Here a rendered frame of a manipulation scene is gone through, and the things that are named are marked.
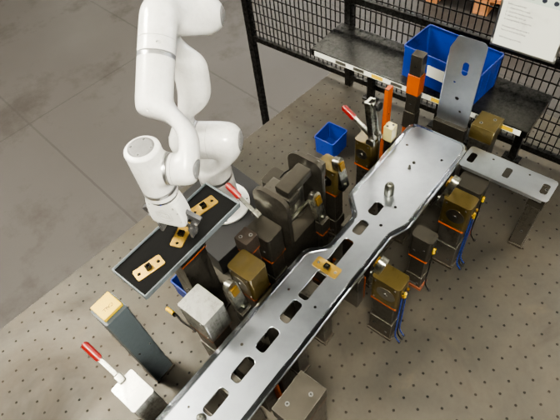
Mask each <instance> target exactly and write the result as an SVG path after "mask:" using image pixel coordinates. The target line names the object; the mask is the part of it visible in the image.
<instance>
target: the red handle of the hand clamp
mask: <svg viewBox="0 0 560 420"><path fill-rule="evenodd" d="M342 110H343V111H344V112H345V113H346V114H347V116H348V117H349V118H350V119H351V120H353V121H354V122H355V123H356V124H357V125H358V126H359V127H360V128H361V129H362V130H363V131H364V132H365V133H366V134H367V135H368V130H367V126H366V125H365V124H364V123H363V122H362V121H361V120H360V119H359V118H358V117H357V115H356V114H355V113H354V112H353V111H352V110H351V109H350V108H349V107H348V106H347V105H346V106H345V105H343V106H342Z"/></svg>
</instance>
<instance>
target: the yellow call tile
mask: <svg viewBox="0 0 560 420"><path fill-rule="evenodd" d="M122 306H123V304H122V303H121V302H120V301H119V300H117V299H116V298H115V297H114V296H113V295H112V294H111V293H110V292H106V293H105V294H104V295H103V296H102V297H101V298H100V299H99V300H98V301H97V302H95V303H94V304H93V305H92V306H91V307H90V308H91V310H92V311H94V312H95V313H96V314H97V315H98V316H99V317H100V318H101V319H102V320H103V321H104V322H106V321H107V320H108V319H109V318H110V317H111V316H112V315H113V314H114V313H116V312H117V311H118V310H119V309H120V308H121V307H122Z"/></svg>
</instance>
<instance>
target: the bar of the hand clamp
mask: <svg viewBox="0 0 560 420"><path fill-rule="evenodd" d="M362 104H364V108H365V116H366V123H367V136H368V138H371V139H372V140H373V141H374V142H375V137H374V135H375V136H377V140H378V141H380V137H379V128H378V112H380V111H381V110H382V108H383V104H382V103H381V102H378V103H376V98H374V97H370V98H369V99H368V100H366V101H362Z"/></svg>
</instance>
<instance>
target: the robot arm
mask: <svg viewBox="0 0 560 420"><path fill-rule="evenodd" d="M224 21H225V10H224V8H223V5H222V4H221V3H220V1H219V0H144V1H143V2H142V5H141V7H140V10H139V16H138V27H137V59H136V82H135V107H136V109H137V112H138V113H139V114H141V115H143V116H144V117H147V118H152V119H156V120H158V121H162V122H164V123H167V124H169V125H170V126H171V127H172V128H171V131H170V134H169V137H168V138H169V147H170V148H171V150H172V152H167V151H165V150H163V148H162V146H161V144H160V142H159V141H158V140H157V139H156V138H155V137H152V136H141V137H136V138H134V139H133V140H132V141H130V142H129V143H128V144H127V145H126V147H125V148H124V151H123V156H124V157H125V159H126V161H127V164H128V166H129V167H130V169H131V171H132V174H133V176H134V177H135V178H136V180H137V183H138V185H139V187H140V188H141V190H142V193H143V195H144V197H145V200H146V204H144V206H143V207H142V209H143V210H144V211H145V212H147V213H148V215H149V216H151V217H152V219H153V220H154V221H155V222H157V224H158V226H159V227H160V229H161V231H164V230H165V228H166V226H167V225H172V226H176V227H180V228H183V227H186V226H187V227H188V231H189V233H190V236H191V237H192V238H194V237H195V235H196V234H197V233H198V224H199V223H200V221H201V219H202V217H201V216H199V215H197V214H196V213H194V212H191V209H190V207H189V205H188V202H187V201H186V199H185V197H184V196H183V195H182V194H181V192H180V191H179V190H178V186H187V185H193V184H194V183H195V182H196V181H197V180H198V179H199V182H200V183H201V186H202V185H203V184H204V183H209V184H210V185H212V186H214V187H215V188H216V189H218V190H220V191H221V192H223V193H225V194H227V195H228V196H229V197H231V198H233V199H235V200H236V201H238V202H240V206H241V207H240V208H239V209H238V210H237V211H236V212H235V213H234V214H233V215H232V216H231V217H230V218H229V219H228V220H227V221H226V222H225V223H224V224H223V225H228V224H231V223H235V222H237V221H238V220H240V219H241V218H242V217H243V216H244V215H245V214H246V213H247V211H248V208H247V207H246V206H245V205H244V204H243V203H242V202H241V201H240V200H239V199H236V198H235V197H234V196H233V195H232V194H231V193H230V192H229V191H228V190H227V189H226V188H225V187H226V186H225V184H226V183H231V184H232V185H233V186H234V187H235V188H236V189H237V190H238V191H239V192H240V193H241V194H242V197H243V198H244V199H245V200H246V201H247V202H248V203H249V204H250V198H249V195H248V192H247V191H246V189H245V188H244V187H242V186H241V185H238V184H236V182H235V178H234V176H233V170H232V167H231V164H232V163H233V162H234V161H235V160H236V159H237V158H238V156H239V154H240V152H241V150H242V148H243V133H242V131H241V129H240V128H239V127H238V126H237V125H236V124H234V123H232V122H223V121H196V120H195V119H194V116H195V115H196V114H197V113H199V112H200V111H202V110H203V109H204V108H205V107H206V105H207V104H208V101H209V98H210V96H211V82H210V76H209V71H208V65H207V63H206V61H205V59H204V57H203V56H202V55H201V54H200V53H199V52H197V51H196V50H194V49H193V48H191V47H190V46H188V45H187V44H186V43H185V42H184V41H183V40H182V38H181V36H209V35H213V34H214V33H217V32H218V31H219V30H220V29H221V28H222V27H223V24H224ZM174 82H175V83H176V87H177V106H176V104H175V102H174V98H173V96H174ZM188 219H190V220H191V223H188Z"/></svg>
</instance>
